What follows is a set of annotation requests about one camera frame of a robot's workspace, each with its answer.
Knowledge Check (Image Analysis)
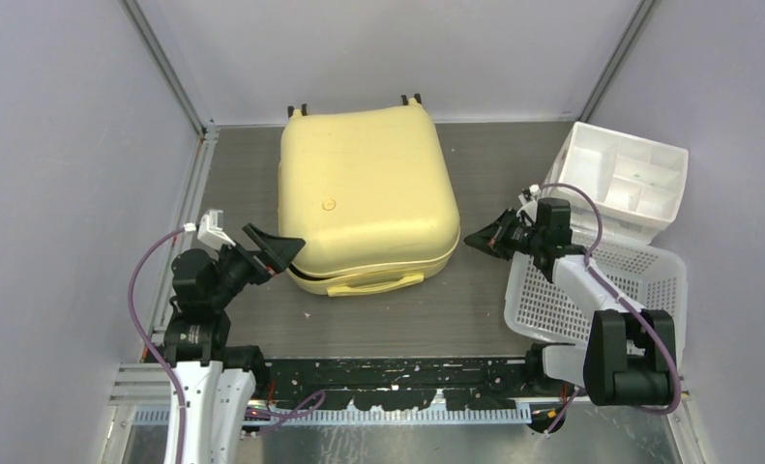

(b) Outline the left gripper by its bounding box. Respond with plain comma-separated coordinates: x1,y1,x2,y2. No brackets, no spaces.
209,222,304,307

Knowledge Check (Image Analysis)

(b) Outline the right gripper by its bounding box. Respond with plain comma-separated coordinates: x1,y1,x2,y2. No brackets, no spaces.
465,208,544,262

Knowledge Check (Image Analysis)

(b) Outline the yellow hard-shell suitcase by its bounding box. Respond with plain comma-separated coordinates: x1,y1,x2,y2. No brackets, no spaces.
278,94,460,297

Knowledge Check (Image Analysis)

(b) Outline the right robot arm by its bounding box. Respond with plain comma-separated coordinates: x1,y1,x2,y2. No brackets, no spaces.
463,197,681,413

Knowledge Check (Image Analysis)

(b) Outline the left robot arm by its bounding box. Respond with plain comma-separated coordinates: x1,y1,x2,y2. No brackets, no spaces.
160,223,306,463

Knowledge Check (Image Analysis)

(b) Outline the white divided organizer tray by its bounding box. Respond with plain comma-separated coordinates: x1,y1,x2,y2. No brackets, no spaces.
542,122,689,245

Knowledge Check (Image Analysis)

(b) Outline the white perforated plastic basket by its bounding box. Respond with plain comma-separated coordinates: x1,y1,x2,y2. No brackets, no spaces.
504,238,688,365

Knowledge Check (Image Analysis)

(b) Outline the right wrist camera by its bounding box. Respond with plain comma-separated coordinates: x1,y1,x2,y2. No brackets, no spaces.
516,184,541,223

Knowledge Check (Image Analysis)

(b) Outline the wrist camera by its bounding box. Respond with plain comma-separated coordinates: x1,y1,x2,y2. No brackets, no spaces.
516,184,541,223
182,209,236,251

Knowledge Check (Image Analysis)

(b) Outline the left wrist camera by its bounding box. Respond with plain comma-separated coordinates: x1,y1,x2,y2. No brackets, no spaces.
182,209,236,251

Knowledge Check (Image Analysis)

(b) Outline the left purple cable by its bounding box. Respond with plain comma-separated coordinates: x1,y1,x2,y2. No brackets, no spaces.
127,227,327,464

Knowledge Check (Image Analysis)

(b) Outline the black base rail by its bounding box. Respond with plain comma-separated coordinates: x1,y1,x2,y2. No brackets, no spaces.
253,357,574,411

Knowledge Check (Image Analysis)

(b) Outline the slotted metal cable duct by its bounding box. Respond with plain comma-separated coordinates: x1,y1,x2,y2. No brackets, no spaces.
132,402,532,427

